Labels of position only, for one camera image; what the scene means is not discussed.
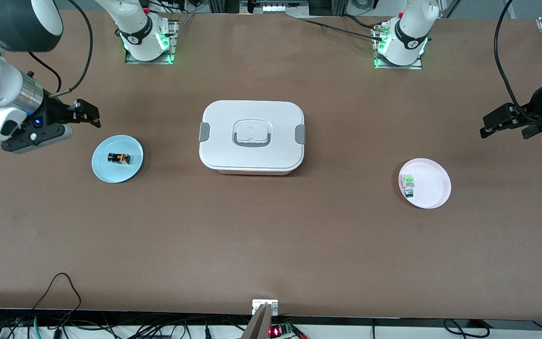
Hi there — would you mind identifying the light blue round plate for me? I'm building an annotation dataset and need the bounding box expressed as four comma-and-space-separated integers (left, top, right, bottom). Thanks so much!
91, 135, 144, 184

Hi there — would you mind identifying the pink round plate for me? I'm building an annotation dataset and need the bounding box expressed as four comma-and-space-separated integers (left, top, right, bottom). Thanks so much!
398, 158, 452, 209

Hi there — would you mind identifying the white lidded lunch box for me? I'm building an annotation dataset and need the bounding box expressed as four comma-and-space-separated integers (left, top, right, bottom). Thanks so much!
199, 100, 307, 176

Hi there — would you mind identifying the grey metal wedge bar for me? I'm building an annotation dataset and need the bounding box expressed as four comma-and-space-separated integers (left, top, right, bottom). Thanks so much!
243, 303, 274, 339

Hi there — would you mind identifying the red lit electronic module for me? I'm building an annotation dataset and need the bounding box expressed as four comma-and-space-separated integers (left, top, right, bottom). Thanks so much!
269, 323, 296, 339

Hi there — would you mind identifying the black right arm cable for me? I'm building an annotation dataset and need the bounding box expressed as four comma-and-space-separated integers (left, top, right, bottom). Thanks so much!
29, 0, 94, 97

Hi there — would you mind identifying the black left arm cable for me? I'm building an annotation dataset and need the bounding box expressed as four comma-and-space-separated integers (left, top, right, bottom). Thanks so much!
494, 0, 542, 125

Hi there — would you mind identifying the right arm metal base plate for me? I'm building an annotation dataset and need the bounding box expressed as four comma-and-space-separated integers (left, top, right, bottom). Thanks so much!
125, 14, 180, 65

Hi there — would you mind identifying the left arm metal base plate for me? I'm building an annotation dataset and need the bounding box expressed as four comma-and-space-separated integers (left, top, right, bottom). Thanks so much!
373, 21, 423, 70

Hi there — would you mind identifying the black looped table cable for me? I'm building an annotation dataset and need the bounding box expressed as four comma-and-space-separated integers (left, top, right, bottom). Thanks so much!
31, 272, 82, 325

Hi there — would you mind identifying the black cable to arm base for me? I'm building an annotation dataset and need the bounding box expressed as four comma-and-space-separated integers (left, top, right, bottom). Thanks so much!
295, 16, 385, 42

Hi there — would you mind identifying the black coiled cable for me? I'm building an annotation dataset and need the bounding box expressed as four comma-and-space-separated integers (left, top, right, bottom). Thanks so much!
443, 319, 493, 339

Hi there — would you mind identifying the black metal equipment frame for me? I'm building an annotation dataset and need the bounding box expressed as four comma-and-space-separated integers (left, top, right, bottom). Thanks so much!
207, 0, 347, 15

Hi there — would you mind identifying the white table edge bracket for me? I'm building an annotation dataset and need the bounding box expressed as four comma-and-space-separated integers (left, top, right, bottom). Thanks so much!
252, 299, 279, 316

